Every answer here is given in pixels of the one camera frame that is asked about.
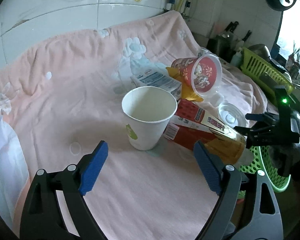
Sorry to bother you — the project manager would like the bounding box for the yellow wrapper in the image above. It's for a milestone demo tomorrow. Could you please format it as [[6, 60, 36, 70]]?
[[166, 66, 204, 102]]

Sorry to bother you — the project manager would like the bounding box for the metal pot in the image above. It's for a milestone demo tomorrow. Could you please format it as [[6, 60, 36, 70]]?
[[247, 44, 272, 57]]

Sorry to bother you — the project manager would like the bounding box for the red drink carton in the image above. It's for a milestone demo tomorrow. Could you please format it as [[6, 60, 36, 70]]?
[[164, 99, 223, 152]]

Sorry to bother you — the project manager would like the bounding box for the small white bottle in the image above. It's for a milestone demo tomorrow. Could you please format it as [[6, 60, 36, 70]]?
[[231, 47, 243, 64]]

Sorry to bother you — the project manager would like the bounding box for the white and blue carton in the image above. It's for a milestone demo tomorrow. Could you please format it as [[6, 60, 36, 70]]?
[[130, 71, 183, 99]]

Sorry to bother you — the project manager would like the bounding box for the white plastic bag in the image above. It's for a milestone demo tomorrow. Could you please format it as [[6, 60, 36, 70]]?
[[0, 112, 30, 228]]

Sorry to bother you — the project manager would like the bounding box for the green plastic basket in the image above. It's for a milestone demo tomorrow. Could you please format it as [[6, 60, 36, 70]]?
[[236, 144, 292, 193]]

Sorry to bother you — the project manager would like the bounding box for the person's right hand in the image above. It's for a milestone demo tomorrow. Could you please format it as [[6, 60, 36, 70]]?
[[267, 142, 300, 171]]

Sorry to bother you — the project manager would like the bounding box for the lime green dish rack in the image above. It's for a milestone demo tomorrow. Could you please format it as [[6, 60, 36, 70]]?
[[241, 47, 295, 105]]

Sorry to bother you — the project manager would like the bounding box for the clear plastic lid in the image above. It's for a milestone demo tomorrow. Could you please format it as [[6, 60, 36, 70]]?
[[217, 102, 247, 128]]

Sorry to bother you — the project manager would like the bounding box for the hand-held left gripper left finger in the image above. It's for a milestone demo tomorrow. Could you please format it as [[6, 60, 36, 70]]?
[[19, 140, 109, 240]]

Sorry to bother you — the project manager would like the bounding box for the white paper cup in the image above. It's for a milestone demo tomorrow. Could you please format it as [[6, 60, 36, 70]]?
[[122, 86, 178, 151]]

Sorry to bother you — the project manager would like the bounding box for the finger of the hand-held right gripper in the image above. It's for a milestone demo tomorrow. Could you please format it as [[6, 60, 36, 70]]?
[[245, 112, 279, 125], [234, 125, 278, 150]]

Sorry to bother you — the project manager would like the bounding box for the red instant noodle cup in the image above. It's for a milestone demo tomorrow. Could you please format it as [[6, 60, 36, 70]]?
[[171, 54, 223, 98]]

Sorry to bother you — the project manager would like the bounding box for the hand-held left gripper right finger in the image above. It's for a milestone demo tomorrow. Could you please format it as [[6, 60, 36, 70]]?
[[194, 141, 284, 240]]

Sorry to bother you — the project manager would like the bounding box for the pink flower-print blanket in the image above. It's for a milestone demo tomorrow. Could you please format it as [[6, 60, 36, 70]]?
[[0, 10, 278, 240]]

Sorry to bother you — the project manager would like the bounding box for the amber drink bottle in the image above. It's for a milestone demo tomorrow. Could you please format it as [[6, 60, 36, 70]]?
[[202, 116, 254, 168]]

